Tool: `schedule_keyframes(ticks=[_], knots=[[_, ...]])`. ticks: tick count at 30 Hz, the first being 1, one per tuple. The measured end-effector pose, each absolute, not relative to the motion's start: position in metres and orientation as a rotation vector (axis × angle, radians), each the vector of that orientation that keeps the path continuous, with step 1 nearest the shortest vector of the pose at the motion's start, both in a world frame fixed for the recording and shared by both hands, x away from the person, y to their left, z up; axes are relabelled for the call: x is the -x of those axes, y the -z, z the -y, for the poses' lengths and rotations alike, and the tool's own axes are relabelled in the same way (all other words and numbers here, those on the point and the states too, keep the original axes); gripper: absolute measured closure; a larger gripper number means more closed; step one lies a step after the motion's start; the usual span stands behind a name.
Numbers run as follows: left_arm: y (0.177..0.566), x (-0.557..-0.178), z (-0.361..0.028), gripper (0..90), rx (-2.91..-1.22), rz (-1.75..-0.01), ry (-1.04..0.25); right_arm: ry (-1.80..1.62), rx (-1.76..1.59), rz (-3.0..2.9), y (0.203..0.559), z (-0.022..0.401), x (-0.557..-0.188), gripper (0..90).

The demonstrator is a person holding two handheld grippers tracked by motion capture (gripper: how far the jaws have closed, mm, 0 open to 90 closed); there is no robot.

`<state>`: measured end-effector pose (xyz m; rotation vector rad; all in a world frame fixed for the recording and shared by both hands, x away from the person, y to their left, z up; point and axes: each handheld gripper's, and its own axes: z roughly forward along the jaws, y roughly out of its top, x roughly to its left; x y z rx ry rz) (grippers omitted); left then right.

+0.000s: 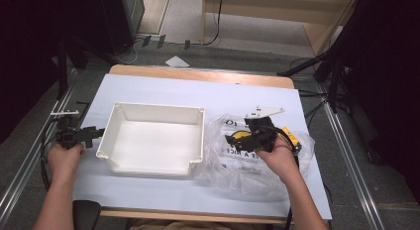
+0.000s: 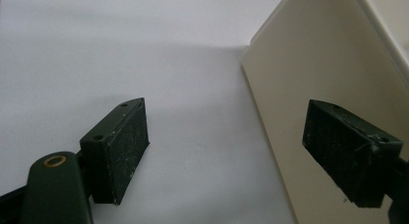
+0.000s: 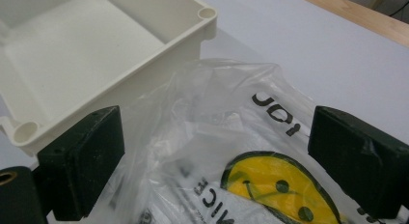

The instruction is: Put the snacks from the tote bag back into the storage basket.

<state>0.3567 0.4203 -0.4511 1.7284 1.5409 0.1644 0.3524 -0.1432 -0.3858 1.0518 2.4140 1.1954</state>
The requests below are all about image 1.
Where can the wooden shelf unit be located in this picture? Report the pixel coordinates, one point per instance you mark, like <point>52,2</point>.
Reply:
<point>264,12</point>

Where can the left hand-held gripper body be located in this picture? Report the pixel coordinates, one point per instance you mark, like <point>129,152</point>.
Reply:
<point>68,135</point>

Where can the black chair seat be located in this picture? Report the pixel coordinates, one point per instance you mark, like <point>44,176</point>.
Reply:
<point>85,214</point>

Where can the person's right hand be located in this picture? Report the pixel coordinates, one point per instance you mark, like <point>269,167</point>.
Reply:
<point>280,160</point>

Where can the clear plastic bag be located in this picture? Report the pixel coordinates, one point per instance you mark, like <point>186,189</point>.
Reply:
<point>231,170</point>

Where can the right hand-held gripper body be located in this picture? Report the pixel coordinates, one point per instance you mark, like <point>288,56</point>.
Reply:
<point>261,132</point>

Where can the metal floor rail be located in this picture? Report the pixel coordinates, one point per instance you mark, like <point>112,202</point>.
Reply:
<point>29,157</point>
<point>350,157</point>

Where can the white table mat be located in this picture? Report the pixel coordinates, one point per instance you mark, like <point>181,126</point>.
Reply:
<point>185,91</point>

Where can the white paper sheet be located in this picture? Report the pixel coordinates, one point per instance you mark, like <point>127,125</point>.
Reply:
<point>177,61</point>

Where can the person's left hand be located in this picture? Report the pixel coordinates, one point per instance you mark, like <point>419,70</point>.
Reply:
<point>64,160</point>

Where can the black tripod stand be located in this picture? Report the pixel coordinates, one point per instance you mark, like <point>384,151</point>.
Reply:
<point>327,58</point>

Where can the black metal stand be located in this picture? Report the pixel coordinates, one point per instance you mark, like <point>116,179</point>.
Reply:
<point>62,68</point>

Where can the black floor bracket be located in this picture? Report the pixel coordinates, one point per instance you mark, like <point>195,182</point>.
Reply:
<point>161,41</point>
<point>187,44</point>
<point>146,41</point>

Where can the white plastic bin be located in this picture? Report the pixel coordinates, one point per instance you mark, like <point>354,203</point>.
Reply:
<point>154,140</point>

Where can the dark cabinet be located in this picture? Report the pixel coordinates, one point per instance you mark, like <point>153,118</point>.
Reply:
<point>122,18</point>

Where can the wooden table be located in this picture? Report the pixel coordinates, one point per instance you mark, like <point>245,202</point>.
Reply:
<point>198,74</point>

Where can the yellow round object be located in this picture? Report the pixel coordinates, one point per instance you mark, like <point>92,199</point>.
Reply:
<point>241,134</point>

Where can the yellow black object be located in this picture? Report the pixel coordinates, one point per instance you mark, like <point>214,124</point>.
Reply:
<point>291,137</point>

